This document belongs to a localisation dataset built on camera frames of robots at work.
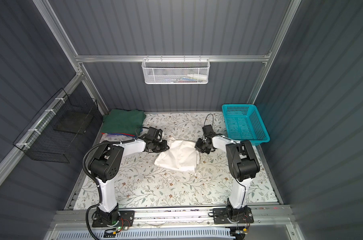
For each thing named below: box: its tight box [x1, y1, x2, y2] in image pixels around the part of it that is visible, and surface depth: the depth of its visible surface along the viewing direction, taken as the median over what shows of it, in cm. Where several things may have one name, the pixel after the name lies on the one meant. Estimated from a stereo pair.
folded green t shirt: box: [100, 108, 147, 136], surface depth 111 cm
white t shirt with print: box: [154, 137, 201, 172], surface depth 94 cm
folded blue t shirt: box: [101, 132, 136, 138], surface depth 107 cm
